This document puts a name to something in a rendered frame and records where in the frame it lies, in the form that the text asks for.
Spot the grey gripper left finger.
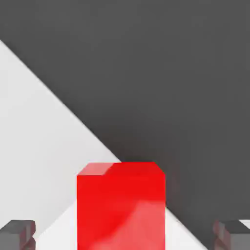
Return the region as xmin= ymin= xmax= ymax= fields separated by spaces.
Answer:
xmin=0 ymin=219 xmax=37 ymax=250

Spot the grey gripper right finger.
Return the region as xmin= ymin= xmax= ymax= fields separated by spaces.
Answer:
xmin=212 ymin=219 xmax=250 ymax=250

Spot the small red cube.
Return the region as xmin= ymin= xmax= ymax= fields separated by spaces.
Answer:
xmin=76 ymin=161 xmax=166 ymax=250

